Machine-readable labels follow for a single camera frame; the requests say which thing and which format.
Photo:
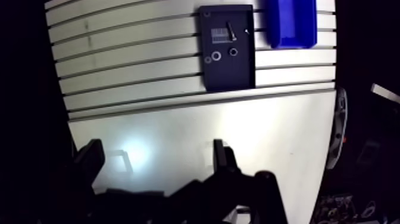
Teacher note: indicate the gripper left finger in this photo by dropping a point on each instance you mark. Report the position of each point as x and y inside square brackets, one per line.
[89, 162]

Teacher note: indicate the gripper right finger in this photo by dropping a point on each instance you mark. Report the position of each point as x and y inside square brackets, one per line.
[225, 184]

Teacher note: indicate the black tray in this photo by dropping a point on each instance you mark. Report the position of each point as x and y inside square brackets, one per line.
[229, 73]

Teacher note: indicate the steel bolt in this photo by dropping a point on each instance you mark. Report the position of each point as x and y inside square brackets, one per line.
[231, 32]

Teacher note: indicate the blue bin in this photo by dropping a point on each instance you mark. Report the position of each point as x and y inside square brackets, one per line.
[292, 22]

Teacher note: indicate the steel bearing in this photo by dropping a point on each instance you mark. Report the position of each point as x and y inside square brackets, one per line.
[233, 52]
[216, 56]

